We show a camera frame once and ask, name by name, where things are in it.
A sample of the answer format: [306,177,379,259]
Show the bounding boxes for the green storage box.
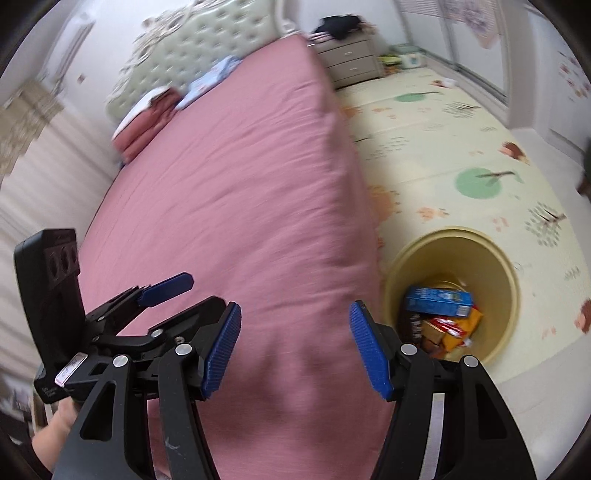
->
[392,44,424,71]

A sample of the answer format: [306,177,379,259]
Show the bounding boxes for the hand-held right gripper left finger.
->
[52,302,242,480]

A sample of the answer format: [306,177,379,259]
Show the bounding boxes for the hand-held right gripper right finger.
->
[349,300,539,480]

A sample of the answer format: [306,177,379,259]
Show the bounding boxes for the red snack packet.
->
[429,316,467,337]

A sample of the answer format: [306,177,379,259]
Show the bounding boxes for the blue cardboard box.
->
[405,286,475,318]

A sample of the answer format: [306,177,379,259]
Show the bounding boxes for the printed play mat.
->
[335,69,591,384]

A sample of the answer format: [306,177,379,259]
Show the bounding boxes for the black clothes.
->
[311,15,363,41]

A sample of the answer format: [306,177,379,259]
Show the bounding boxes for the yellow plastic bin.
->
[382,226,522,370]

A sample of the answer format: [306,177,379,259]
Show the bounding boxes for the white sliding wardrobe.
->
[397,0,513,107]

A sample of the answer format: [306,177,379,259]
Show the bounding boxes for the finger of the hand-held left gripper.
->
[84,272,195,340]
[99,295,229,365]

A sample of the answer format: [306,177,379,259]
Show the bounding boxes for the folded light blue cloth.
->
[174,56,243,110]

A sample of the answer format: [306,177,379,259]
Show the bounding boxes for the beige patterned curtain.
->
[0,78,65,181]

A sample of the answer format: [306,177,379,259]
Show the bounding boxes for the folded pink quilt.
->
[112,87,183,162]

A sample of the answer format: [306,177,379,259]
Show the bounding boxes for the person's left forearm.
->
[31,401,77,472]

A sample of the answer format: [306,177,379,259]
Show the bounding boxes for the grey nightstand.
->
[314,37,385,89]

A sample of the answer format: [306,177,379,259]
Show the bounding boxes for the bed with pink sheet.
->
[90,0,384,480]

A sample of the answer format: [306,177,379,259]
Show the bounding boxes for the brown chocolate wrapper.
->
[399,311,423,342]

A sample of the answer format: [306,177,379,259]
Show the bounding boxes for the orange cloth bag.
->
[441,307,485,357]

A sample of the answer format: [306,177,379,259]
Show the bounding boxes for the small orange cardboard box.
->
[420,320,444,352]

